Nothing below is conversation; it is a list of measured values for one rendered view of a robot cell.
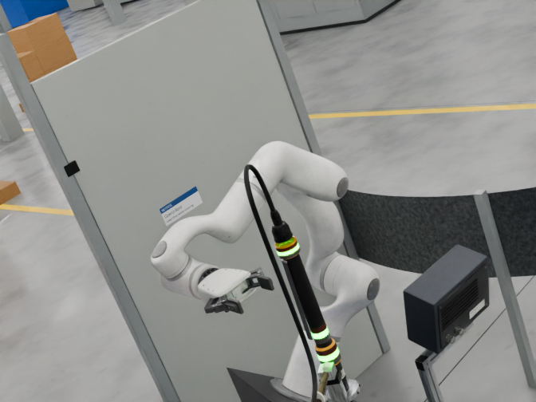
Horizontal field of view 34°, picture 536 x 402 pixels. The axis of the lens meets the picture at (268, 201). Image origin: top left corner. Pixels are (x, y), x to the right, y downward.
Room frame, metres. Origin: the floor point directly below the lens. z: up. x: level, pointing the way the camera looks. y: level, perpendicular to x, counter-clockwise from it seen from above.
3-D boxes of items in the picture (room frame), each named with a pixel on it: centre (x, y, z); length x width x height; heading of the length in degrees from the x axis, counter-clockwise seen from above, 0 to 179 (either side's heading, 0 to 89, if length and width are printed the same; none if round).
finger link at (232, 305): (1.68, 0.16, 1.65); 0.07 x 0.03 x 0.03; 34
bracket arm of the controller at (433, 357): (2.19, -0.33, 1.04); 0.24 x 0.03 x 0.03; 123
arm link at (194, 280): (1.84, 0.19, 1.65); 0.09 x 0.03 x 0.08; 124
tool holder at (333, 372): (1.53, 0.00, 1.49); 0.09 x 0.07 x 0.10; 158
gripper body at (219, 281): (1.78, 0.16, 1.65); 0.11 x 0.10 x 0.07; 34
